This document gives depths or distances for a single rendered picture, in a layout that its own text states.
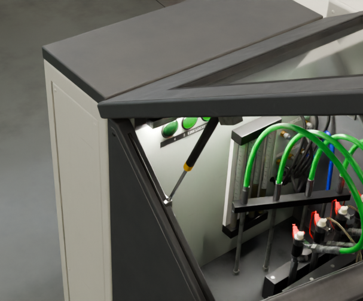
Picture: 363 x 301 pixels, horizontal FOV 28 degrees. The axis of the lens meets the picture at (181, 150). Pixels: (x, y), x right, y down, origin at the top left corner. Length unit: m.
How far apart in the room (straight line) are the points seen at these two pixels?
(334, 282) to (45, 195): 2.58
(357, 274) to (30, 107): 3.25
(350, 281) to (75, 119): 0.83
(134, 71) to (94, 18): 3.54
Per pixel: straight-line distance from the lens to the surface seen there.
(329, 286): 1.24
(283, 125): 1.72
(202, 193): 1.96
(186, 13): 1.98
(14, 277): 3.31
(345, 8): 1.99
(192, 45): 1.83
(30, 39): 5.00
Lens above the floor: 2.39
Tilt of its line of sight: 37 degrees down
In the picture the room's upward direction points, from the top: 3 degrees clockwise
